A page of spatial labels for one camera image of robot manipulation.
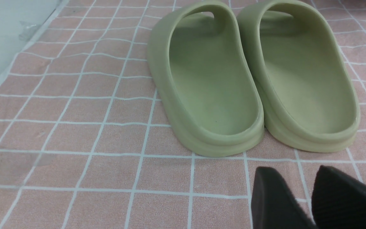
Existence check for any pink grid cloth mat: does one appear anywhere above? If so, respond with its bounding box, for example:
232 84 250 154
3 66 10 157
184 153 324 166
0 0 366 229

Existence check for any green foam slipper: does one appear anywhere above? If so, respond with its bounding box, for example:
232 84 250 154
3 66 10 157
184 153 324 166
146 0 264 157
237 0 361 153

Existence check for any right green foam slipper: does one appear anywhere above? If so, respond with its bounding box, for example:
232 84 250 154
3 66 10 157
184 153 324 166
237 0 361 153

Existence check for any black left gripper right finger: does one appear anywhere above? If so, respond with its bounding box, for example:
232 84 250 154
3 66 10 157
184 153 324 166
311 165 366 229

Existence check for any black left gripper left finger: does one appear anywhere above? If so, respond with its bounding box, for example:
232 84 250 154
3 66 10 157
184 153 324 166
252 167 317 229

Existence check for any left green foam slipper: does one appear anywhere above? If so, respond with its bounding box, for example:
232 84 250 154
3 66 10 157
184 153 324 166
146 0 264 157

